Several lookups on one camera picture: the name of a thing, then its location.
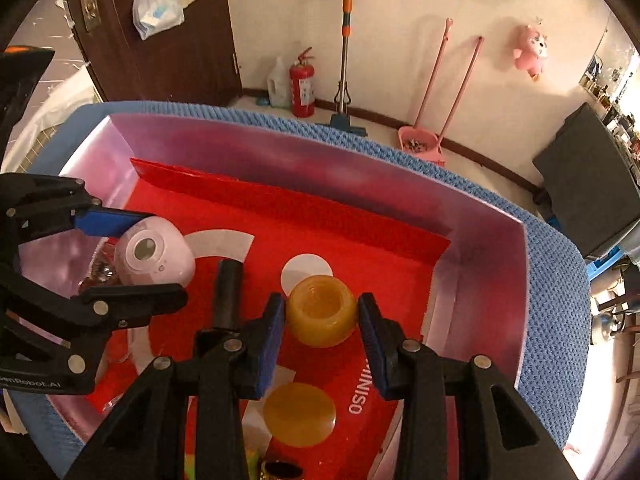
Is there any red ball cap bottle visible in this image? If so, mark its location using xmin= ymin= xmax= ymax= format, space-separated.
xmin=87 ymin=245 xmax=121 ymax=291

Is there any translucent plastic bag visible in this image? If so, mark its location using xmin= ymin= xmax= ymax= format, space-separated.
xmin=132 ymin=0 xmax=186 ymax=41

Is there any lilac cardboard box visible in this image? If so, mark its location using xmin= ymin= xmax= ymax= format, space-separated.
xmin=47 ymin=114 xmax=531 ymax=480

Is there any black cloth covered table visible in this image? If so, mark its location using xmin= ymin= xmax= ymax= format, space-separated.
xmin=531 ymin=102 xmax=640 ymax=261

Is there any pink broom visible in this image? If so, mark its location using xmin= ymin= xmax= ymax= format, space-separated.
xmin=435 ymin=36 xmax=485 ymax=138

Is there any black starry handled object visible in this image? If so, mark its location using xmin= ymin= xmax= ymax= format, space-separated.
xmin=195 ymin=259 xmax=246 ymax=348

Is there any blue plastic stool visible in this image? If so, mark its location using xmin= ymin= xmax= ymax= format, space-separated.
xmin=585 ymin=250 xmax=623 ymax=281

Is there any pink plush toy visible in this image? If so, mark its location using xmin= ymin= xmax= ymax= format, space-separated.
xmin=512 ymin=22 xmax=549 ymax=80

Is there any dark brown door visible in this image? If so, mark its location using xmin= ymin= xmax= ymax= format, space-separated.
xmin=62 ymin=0 xmax=243 ymax=108

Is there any white cloth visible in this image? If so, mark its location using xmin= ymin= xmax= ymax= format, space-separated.
xmin=0 ymin=62 xmax=101 ymax=171

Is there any amber round lid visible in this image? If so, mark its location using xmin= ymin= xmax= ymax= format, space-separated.
xmin=263 ymin=382 xmax=337 ymax=448

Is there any pink dustpan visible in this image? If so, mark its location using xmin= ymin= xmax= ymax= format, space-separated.
xmin=397 ymin=19 xmax=453 ymax=163

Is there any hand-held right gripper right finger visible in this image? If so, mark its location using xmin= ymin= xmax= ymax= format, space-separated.
xmin=357 ymin=292 xmax=578 ymax=480

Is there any wall mirror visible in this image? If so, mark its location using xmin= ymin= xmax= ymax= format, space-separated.
xmin=580 ymin=55 xmax=608 ymax=96

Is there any white plastic jug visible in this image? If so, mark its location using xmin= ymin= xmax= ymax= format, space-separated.
xmin=266 ymin=57 xmax=293 ymax=108

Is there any pink round device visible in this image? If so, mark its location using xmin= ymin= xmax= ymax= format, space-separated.
xmin=114 ymin=217 xmax=197 ymax=288

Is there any metal door handle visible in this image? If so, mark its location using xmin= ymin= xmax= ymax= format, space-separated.
xmin=77 ymin=0 xmax=117 ymax=32

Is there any metal kettle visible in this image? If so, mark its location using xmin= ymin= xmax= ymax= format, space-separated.
xmin=590 ymin=300 xmax=626 ymax=346

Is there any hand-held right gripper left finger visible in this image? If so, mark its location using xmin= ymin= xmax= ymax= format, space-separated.
xmin=65 ymin=292 xmax=287 ymax=480

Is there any red fire extinguisher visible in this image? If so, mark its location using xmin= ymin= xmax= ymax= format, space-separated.
xmin=289 ymin=47 xmax=317 ymax=118

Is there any studded metal object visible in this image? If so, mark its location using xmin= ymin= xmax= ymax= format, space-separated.
xmin=262 ymin=460 xmax=305 ymax=480

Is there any mop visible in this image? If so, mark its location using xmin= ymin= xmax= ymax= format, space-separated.
xmin=316 ymin=0 xmax=368 ymax=137

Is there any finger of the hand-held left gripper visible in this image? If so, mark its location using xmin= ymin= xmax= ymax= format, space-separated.
xmin=0 ymin=172 xmax=152 ymax=261
xmin=0 ymin=260 xmax=190 ymax=376

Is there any green animal toy figure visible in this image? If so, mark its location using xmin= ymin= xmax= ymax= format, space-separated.
xmin=185 ymin=450 xmax=262 ymax=480

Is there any row of small table items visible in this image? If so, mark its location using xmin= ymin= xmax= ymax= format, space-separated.
xmin=600 ymin=90 xmax=640 ymax=161

